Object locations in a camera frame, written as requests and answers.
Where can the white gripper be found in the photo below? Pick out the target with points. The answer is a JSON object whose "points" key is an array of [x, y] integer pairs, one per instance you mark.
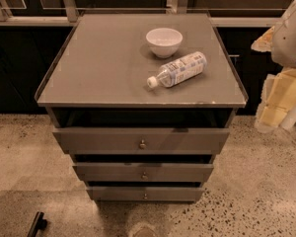
{"points": [[290, 44]]}

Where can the grey drawer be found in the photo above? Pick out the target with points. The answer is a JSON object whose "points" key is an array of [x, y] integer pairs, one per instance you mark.
{"points": [[172, 194], [141, 141], [143, 172]]}

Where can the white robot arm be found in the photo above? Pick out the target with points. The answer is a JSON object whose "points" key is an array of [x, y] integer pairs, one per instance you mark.
{"points": [[283, 49]]}

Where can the grey drawer cabinet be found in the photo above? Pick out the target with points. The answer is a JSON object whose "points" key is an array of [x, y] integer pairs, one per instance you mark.
{"points": [[100, 81]]}

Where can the clear plastic water bottle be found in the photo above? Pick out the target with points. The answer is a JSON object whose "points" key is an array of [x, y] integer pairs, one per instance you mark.
{"points": [[178, 71]]}

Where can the white ceramic bowl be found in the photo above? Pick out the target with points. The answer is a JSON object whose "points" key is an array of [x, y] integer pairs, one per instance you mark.
{"points": [[164, 42]]}

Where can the black object on floor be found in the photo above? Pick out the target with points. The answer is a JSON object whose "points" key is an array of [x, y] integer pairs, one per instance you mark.
{"points": [[39, 223]]}

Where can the white cylindrical post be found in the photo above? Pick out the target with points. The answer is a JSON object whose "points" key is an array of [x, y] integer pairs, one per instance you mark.
{"points": [[289, 120]]}

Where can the metal railing frame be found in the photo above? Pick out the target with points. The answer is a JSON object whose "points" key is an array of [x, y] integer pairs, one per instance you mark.
{"points": [[222, 13]]}

